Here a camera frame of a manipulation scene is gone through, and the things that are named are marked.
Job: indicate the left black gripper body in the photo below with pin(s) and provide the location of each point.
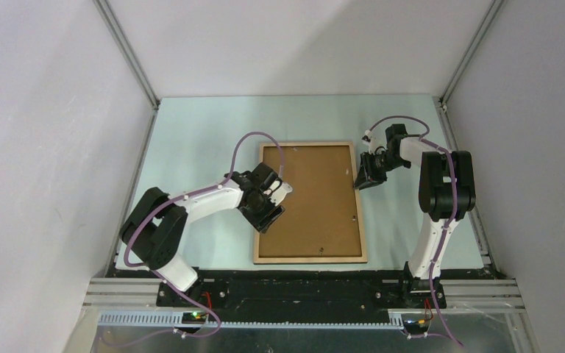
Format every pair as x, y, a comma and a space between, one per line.
263, 206

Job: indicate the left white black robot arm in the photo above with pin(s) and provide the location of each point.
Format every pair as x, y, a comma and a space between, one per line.
153, 230

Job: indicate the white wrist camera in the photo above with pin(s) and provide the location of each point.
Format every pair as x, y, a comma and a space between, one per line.
369, 140
278, 190

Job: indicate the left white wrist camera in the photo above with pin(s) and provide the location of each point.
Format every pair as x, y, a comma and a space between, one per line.
278, 190

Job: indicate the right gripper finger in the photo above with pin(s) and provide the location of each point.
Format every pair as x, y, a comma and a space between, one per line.
370, 183
363, 178

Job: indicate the aluminium frame rail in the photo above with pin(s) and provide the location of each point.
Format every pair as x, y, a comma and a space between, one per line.
147, 303

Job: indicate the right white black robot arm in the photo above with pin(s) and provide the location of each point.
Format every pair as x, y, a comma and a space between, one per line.
446, 194

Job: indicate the brown cardboard backing board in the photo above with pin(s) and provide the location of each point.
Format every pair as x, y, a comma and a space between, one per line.
316, 204

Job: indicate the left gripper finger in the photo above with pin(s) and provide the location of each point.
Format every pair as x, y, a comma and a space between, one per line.
256, 220
270, 218

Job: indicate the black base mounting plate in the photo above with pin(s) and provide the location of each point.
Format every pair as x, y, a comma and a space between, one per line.
307, 297

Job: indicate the black picture frame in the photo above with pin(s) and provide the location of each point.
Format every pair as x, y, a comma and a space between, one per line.
360, 219

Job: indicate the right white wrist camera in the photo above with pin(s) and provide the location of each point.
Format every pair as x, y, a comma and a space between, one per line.
369, 140

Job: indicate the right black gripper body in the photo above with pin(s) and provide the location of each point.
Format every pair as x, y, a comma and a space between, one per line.
377, 165

